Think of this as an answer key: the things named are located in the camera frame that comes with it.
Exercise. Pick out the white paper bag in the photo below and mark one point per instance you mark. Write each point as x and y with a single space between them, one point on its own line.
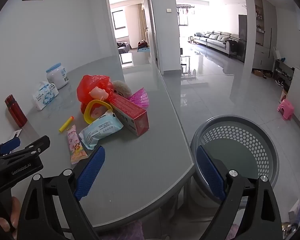
276 52

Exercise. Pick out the pink pig toy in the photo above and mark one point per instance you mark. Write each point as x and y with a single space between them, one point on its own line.
98 92

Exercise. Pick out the white printed box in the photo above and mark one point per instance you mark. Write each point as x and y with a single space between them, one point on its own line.
298 211

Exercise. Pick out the clothes drying rack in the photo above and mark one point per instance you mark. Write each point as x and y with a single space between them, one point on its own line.
185 12

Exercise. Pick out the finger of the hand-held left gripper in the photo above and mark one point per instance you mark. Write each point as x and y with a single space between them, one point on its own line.
38 143
10 145

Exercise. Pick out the pink fuzzy clothing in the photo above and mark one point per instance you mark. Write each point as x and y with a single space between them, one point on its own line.
125 231

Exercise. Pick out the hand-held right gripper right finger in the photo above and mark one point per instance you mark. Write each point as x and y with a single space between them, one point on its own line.
210 172

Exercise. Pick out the pink plastic shuttlecock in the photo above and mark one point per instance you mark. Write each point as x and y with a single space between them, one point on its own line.
141 97

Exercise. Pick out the grey sofa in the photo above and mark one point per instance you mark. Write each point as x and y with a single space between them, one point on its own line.
215 38

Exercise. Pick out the light blue storage box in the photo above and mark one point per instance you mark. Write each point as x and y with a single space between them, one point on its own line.
143 50

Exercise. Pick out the light blue wipes packet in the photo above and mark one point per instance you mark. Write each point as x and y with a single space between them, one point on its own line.
100 130

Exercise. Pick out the pink snack packet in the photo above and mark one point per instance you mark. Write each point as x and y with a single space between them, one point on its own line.
75 145

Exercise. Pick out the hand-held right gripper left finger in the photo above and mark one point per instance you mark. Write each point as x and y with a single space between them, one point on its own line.
90 172

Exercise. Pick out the black pen on paper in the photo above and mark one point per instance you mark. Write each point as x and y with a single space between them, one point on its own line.
18 132

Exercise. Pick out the red cardboard box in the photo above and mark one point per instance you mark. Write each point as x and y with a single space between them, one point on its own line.
130 116

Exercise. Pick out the yellow plastic container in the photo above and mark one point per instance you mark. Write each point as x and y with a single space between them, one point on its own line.
88 108

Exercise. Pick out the person's left hand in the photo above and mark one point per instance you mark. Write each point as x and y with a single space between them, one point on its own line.
16 208

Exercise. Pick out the beige plush toy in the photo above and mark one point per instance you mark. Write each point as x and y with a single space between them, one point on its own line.
122 87

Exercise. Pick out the red plastic bag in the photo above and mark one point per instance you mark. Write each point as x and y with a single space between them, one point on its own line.
90 85

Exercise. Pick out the grey perforated plastic basket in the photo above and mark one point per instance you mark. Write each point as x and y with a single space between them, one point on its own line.
240 135

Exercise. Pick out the red metal bottle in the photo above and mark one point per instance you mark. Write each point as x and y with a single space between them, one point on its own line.
16 112

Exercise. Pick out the pink plastic stool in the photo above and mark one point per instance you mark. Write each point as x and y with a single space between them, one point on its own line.
286 108

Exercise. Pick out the yellow foam dart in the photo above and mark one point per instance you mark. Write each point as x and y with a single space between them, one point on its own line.
65 125

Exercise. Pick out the tall grey cabinet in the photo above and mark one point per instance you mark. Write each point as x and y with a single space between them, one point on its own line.
265 42

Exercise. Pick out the white door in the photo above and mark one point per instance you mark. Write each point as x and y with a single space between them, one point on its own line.
150 30

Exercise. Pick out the white blue tissue pack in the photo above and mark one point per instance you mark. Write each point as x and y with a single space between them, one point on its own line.
45 96

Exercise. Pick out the shoe rack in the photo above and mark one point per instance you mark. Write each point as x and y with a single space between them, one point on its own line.
283 75

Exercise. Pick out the bed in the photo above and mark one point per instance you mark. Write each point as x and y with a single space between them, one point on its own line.
122 48

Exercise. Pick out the white jar with blue lid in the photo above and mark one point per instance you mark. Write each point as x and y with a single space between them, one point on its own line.
57 77

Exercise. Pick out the beige curtain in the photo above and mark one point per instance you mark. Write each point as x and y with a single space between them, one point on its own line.
141 22

